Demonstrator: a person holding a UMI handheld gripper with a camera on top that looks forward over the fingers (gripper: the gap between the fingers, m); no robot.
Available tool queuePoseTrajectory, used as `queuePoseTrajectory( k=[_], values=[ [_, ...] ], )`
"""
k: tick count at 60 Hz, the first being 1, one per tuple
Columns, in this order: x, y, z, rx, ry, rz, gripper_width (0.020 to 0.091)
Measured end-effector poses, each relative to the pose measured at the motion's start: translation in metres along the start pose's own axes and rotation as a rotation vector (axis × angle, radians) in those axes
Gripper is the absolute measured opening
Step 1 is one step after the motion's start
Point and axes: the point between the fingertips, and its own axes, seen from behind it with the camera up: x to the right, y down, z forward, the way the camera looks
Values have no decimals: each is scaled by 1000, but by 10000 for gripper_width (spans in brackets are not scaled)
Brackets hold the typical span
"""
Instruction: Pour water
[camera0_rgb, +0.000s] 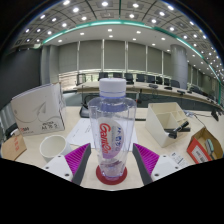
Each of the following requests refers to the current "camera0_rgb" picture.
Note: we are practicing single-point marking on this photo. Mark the small teal case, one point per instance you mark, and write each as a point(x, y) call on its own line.
point(210, 147)

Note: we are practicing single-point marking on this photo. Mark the flat round red coaster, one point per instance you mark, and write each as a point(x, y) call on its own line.
point(111, 181)

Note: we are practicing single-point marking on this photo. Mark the brown cardboard sheet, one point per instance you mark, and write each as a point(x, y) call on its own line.
point(13, 148)

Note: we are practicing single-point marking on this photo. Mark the white copy paper box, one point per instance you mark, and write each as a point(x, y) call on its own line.
point(38, 110)

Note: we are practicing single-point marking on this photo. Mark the clear plastic water bottle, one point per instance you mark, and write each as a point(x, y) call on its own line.
point(111, 133)

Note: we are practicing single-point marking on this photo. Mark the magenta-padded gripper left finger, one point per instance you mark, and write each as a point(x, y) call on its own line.
point(77, 156)

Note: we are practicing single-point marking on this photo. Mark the group of black office chairs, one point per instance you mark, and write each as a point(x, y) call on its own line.
point(150, 79)

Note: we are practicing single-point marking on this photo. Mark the group of ceiling lights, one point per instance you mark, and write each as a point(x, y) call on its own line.
point(133, 13)

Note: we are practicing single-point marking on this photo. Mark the white printed paper sheet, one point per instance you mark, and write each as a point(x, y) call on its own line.
point(78, 133)

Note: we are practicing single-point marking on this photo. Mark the long curved conference desk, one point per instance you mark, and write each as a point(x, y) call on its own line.
point(156, 90)

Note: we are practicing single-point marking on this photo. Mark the red-sided open cardboard box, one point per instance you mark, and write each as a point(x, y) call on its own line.
point(196, 151)

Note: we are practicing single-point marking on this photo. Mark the black tabletop microphone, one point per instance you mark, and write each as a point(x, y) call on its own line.
point(215, 115)

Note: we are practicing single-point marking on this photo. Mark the black marker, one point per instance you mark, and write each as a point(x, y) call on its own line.
point(178, 130)

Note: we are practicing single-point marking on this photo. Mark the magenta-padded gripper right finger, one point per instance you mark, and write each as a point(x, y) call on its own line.
point(146, 157)

